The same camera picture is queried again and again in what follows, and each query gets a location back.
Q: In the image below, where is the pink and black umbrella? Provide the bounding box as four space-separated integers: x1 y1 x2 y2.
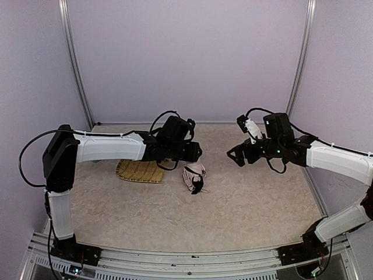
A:
182 162 206 195

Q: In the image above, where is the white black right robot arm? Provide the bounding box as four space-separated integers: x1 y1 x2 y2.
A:
227 111 372 243

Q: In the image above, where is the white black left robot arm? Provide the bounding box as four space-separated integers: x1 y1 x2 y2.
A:
43 116 206 240

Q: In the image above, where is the woven bamboo tray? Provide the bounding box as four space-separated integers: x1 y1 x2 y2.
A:
115 159 164 184

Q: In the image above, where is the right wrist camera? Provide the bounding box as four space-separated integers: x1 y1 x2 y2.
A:
237 115 265 144

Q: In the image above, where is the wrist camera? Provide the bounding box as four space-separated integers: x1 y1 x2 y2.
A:
186 118 196 142
237 115 265 144

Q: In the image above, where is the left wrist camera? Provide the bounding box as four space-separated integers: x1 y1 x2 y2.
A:
186 118 196 142

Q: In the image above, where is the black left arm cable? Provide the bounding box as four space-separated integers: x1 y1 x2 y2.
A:
18 110 196 188

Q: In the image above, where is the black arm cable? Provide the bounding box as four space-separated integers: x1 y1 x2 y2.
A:
244 107 373 174
18 110 196 188

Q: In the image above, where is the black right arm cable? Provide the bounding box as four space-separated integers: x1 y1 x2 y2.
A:
244 107 373 174

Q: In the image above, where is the aluminium front rail base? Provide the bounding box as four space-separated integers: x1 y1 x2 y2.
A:
17 232 361 279

